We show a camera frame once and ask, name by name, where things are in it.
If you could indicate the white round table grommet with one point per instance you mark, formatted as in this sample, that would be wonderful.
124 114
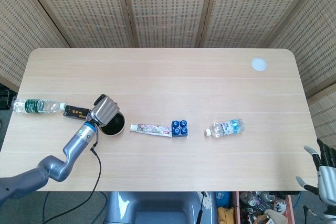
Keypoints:
259 64

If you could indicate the red crate of clutter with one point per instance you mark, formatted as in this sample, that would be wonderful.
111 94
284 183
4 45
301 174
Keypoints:
236 208

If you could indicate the blue label water bottle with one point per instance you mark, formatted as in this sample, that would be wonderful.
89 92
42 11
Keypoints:
225 128

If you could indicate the grey robot torso base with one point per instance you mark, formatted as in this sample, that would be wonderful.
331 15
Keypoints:
162 208

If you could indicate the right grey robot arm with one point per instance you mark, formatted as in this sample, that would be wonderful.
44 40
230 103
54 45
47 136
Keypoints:
332 216

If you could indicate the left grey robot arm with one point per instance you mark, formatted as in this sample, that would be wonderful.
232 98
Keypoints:
76 142

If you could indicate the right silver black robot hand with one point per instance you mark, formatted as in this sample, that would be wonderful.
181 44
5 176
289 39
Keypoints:
328 179

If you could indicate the cup of dark coffee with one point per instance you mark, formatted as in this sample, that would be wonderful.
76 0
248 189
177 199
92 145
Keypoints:
115 128

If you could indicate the yellow bag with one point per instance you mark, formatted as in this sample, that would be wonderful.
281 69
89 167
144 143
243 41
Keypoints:
225 214

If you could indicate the blue toy building block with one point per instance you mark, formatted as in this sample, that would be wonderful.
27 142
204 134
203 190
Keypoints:
179 128

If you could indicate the green label water bottle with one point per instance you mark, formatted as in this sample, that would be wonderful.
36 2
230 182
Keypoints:
31 106

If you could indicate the white perforated bracket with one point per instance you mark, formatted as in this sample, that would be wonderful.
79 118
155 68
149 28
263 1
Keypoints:
207 201

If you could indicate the blue container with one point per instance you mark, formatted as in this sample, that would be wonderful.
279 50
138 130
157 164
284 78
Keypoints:
223 198

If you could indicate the white floral toothpaste tube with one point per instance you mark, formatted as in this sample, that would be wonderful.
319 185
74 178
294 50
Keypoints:
149 128

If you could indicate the woven bamboo folding screen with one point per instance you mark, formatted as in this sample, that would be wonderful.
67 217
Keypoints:
168 6

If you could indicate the black box gold print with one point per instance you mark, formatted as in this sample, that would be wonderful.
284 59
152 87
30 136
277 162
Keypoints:
74 112

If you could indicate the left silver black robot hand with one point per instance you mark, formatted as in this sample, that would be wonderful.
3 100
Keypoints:
105 111

